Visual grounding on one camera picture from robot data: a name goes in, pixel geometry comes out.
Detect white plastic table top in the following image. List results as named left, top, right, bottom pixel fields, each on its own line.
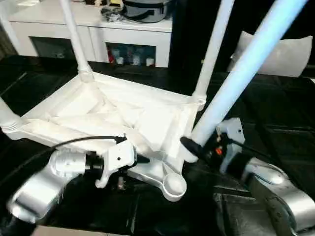
left=1, top=73, right=206, bottom=203

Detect white plastic table leg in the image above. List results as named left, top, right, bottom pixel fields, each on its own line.
left=0, top=97, right=23, bottom=132
left=183, top=0, right=310, bottom=163
left=60, top=0, right=95, bottom=83
left=191, top=0, right=236, bottom=104

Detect black work mat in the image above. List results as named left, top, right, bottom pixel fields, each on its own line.
left=0, top=55, right=315, bottom=236

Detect black sofa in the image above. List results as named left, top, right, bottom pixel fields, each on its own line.
left=169, top=0, right=315, bottom=77

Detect grey printed cushion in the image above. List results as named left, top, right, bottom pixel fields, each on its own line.
left=226, top=30, right=314, bottom=77

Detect white cabinet with glass doors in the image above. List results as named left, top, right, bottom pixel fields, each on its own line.
left=0, top=0, right=173, bottom=67

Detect metal parts clutter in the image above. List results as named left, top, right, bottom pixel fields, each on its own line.
left=99, top=6, right=126, bottom=23

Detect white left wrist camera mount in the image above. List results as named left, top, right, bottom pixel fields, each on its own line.
left=95, top=141, right=138, bottom=189

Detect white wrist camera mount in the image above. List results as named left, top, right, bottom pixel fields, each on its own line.
left=216, top=117, right=246, bottom=174
left=95, top=141, right=138, bottom=189

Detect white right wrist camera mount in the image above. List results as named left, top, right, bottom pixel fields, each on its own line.
left=216, top=117, right=246, bottom=174

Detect grey helmet with black strap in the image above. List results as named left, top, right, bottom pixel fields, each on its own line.
left=123, top=0, right=173, bottom=24

